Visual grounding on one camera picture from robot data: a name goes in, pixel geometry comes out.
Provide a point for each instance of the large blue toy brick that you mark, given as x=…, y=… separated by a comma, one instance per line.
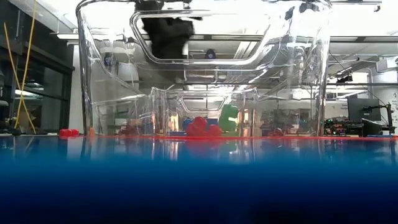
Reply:
x=212, y=121
x=186, y=123

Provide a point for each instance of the black computer monitor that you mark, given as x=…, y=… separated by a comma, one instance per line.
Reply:
x=363, y=109

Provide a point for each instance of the small red toy brick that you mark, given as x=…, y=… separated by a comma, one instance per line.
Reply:
x=69, y=133

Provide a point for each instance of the black wall device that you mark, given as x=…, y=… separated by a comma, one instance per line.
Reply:
x=108, y=59

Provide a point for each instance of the black office chair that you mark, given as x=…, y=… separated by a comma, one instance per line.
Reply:
x=371, y=127

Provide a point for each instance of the clear plastic bin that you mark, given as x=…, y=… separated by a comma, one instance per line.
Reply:
x=102, y=77
x=164, y=105

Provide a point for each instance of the large green toy brick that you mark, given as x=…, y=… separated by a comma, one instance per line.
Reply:
x=228, y=119

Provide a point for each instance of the black ceiling-mounted device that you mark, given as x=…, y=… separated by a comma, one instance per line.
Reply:
x=345, y=78

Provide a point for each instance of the ceiling light strip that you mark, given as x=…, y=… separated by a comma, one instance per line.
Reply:
x=66, y=36

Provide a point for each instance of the large red toy brick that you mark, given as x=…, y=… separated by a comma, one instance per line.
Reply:
x=197, y=126
x=214, y=130

